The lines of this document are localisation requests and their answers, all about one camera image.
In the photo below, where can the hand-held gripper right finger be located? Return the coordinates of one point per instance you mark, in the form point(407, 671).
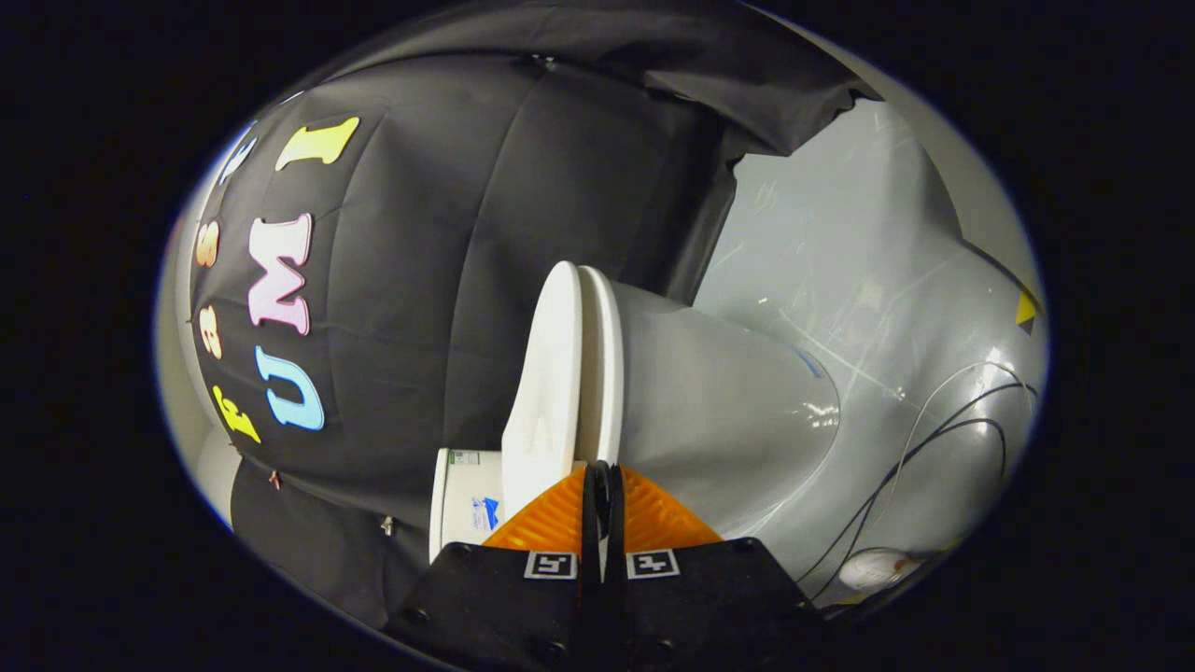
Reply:
point(615, 527)

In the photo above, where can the white toilet seat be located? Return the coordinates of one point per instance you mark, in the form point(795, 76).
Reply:
point(602, 373)

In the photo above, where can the yellow black floor sticker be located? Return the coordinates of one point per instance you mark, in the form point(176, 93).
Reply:
point(1026, 306)

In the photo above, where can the white ceramic toilet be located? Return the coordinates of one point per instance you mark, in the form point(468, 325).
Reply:
point(709, 401)

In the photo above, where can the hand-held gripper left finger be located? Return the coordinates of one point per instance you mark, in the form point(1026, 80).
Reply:
point(590, 527)

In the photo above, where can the white toilet lid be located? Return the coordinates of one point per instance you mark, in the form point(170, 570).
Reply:
point(551, 373)

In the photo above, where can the black backdrop cloth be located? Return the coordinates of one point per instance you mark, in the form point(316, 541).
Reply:
point(420, 280)

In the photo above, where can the white rounded device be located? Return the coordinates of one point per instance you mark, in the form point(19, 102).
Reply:
point(873, 569)

